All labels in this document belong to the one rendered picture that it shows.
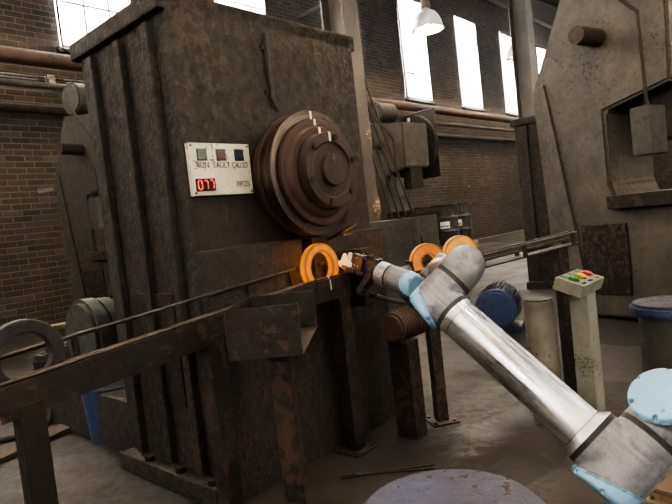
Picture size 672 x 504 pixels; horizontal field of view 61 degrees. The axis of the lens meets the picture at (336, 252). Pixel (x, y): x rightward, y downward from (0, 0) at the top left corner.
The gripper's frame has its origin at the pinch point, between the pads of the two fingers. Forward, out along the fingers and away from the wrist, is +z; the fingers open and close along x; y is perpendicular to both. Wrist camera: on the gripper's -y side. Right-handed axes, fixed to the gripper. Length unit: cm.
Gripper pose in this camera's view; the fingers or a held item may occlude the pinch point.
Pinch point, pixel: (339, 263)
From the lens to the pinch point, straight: 231.0
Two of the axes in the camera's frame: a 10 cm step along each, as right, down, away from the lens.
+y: 1.2, -9.6, -2.6
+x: -6.7, 1.1, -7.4
